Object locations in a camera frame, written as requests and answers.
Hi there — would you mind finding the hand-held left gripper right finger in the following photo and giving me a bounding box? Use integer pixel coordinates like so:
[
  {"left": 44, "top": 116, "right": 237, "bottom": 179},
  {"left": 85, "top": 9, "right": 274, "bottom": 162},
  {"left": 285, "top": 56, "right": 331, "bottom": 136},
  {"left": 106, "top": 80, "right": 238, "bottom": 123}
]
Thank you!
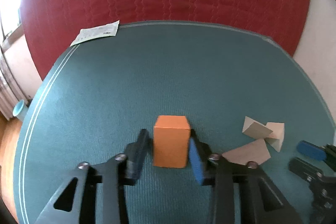
[{"left": 188, "top": 129, "right": 300, "bottom": 224}]

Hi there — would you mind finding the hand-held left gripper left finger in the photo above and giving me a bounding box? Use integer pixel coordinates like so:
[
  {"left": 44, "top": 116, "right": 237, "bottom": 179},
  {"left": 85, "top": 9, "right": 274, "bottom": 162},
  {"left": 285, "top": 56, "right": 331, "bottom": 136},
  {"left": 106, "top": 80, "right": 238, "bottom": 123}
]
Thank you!
[{"left": 34, "top": 128, "right": 151, "bottom": 224}]

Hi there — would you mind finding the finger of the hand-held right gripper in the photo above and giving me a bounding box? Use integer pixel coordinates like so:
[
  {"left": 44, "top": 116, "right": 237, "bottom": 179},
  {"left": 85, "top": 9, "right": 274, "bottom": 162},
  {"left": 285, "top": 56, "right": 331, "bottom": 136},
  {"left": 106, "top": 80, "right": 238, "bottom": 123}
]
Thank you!
[
  {"left": 288, "top": 157, "right": 323, "bottom": 182},
  {"left": 298, "top": 140, "right": 327, "bottom": 161}
]

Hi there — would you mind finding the orange rectangular block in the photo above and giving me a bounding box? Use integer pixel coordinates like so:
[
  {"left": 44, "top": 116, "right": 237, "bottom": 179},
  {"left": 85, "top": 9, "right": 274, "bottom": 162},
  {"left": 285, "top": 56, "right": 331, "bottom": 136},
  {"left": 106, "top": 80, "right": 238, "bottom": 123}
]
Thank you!
[{"left": 153, "top": 115, "right": 190, "bottom": 169}]

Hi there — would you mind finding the beige wooden block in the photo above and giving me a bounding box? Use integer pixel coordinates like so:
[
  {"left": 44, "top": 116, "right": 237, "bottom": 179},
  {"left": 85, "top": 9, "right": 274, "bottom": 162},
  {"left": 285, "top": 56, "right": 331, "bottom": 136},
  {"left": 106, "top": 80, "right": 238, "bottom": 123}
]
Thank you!
[
  {"left": 222, "top": 139, "right": 271, "bottom": 167},
  {"left": 242, "top": 116, "right": 274, "bottom": 140},
  {"left": 265, "top": 122, "right": 285, "bottom": 153}
]

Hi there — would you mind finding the small teal cup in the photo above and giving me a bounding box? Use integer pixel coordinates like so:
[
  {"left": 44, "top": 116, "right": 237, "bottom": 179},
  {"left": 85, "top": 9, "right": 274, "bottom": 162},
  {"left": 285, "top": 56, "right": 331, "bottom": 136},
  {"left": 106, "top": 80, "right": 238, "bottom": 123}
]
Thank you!
[{"left": 13, "top": 100, "right": 28, "bottom": 119}]

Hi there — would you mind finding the white paper packet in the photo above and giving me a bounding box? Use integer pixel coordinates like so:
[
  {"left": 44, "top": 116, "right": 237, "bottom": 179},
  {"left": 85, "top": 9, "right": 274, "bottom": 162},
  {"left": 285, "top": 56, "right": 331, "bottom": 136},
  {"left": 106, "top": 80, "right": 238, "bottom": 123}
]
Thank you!
[{"left": 70, "top": 20, "right": 120, "bottom": 46}]

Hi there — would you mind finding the white radiator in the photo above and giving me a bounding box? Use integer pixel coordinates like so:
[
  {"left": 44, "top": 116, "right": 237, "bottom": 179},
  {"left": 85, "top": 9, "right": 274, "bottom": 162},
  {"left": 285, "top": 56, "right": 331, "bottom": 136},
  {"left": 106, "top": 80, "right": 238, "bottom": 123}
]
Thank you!
[{"left": 0, "top": 56, "right": 20, "bottom": 121}]

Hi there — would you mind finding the bright window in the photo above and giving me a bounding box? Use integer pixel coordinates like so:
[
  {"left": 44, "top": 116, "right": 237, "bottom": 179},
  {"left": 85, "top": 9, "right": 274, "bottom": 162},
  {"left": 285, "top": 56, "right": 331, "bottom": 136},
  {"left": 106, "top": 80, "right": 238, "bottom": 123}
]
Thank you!
[{"left": 0, "top": 0, "right": 23, "bottom": 41}]

